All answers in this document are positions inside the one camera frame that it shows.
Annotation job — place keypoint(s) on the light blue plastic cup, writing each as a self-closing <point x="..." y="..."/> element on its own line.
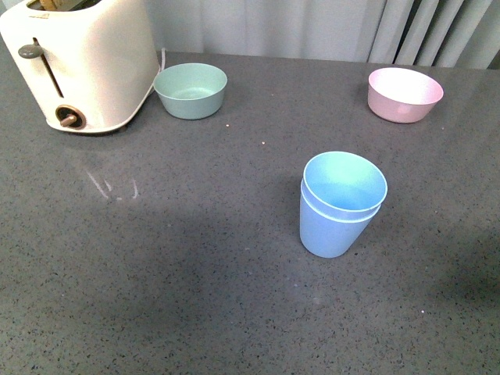
<point x="325" y="235"/>

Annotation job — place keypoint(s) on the green plastic bowl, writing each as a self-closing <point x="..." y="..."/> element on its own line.
<point x="191" y="91"/>

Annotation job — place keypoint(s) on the pink plastic bowl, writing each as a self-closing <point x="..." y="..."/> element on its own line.
<point x="402" y="95"/>

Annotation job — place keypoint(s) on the white two-slot toaster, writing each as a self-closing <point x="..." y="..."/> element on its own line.
<point x="90" y="67"/>

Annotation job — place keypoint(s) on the brown bread slice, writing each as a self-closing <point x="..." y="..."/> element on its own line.
<point x="51" y="5"/>

